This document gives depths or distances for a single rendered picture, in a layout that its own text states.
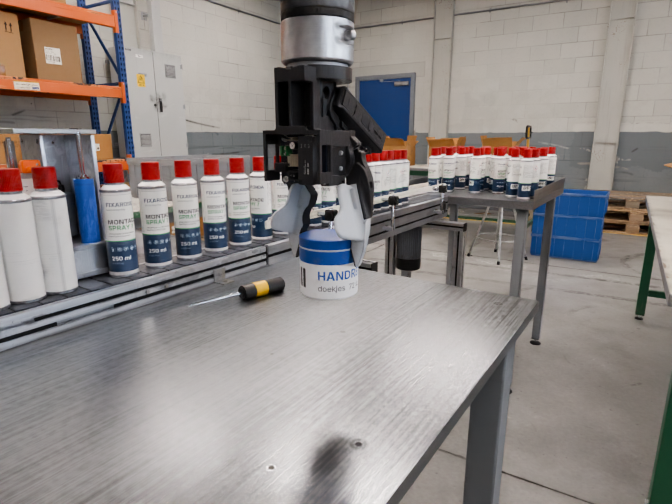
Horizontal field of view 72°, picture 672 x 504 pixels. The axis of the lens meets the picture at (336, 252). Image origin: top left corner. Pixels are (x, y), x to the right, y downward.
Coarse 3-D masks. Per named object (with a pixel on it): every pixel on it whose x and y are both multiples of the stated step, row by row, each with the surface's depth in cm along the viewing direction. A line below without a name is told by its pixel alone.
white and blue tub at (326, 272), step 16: (304, 240) 53; (320, 240) 52; (336, 240) 52; (304, 256) 53; (320, 256) 52; (336, 256) 52; (304, 272) 54; (320, 272) 52; (336, 272) 52; (352, 272) 53; (304, 288) 54; (320, 288) 53; (336, 288) 53; (352, 288) 54
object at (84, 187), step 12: (84, 180) 82; (84, 192) 83; (84, 204) 83; (96, 204) 85; (84, 216) 84; (96, 216) 85; (84, 228) 84; (96, 228) 85; (84, 240) 85; (96, 240) 85
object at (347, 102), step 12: (336, 96) 49; (348, 96) 49; (336, 108) 49; (348, 108) 50; (360, 108) 52; (348, 120) 51; (360, 120) 52; (372, 120) 54; (360, 132) 53; (372, 132) 54; (384, 132) 57; (372, 144) 55
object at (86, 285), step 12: (204, 252) 104; (228, 252) 104; (144, 264) 94; (180, 264) 95; (192, 264) 95; (96, 276) 86; (108, 276) 86; (132, 276) 86; (144, 276) 86; (84, 288) 80; (96, 288) 80; (48, 300) 74; (60, 300) 74; (0, 312) 69; (12, 312) 69
